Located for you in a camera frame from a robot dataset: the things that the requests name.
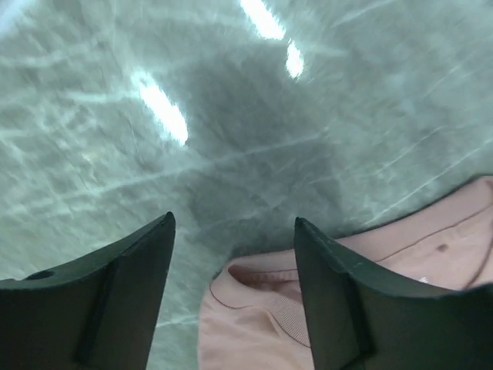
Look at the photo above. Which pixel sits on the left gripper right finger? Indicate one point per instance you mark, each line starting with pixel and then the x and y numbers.
pixel 360 315

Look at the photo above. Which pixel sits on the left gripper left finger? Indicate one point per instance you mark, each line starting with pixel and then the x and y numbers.
pixel 98 311

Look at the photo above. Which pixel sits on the pink graphic t-shirt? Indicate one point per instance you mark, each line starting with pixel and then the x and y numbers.
pixel 252 315

